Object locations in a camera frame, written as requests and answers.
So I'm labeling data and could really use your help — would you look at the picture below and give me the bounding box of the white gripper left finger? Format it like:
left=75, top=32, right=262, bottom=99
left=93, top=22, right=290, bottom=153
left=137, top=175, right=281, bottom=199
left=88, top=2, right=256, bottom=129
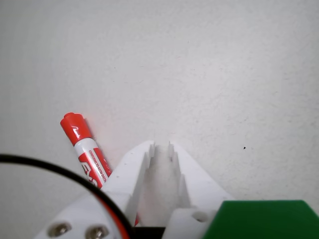
left=32, top=140, right=157, bottom=239

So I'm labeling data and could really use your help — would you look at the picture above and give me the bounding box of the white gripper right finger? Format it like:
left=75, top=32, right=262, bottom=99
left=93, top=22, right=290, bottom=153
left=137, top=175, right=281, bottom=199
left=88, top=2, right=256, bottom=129
left=161, top=141, right=235, bottom=239

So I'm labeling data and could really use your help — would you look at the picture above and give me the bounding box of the red Expo dry-erase marker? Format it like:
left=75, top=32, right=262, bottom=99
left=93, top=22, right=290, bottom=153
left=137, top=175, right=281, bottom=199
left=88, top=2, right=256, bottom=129
left=59, top=112, right=140, bottom=227

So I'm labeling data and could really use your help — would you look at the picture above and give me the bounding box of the black and red servo wire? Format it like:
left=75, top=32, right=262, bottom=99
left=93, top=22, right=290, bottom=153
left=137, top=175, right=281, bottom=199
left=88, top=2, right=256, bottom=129
left=0, top=153, right=133, bottom=239

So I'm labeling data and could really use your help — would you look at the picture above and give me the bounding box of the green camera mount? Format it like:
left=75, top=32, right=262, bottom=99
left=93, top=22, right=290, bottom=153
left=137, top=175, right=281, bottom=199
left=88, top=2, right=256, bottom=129
left=201, top=200, right=319, bottom=239

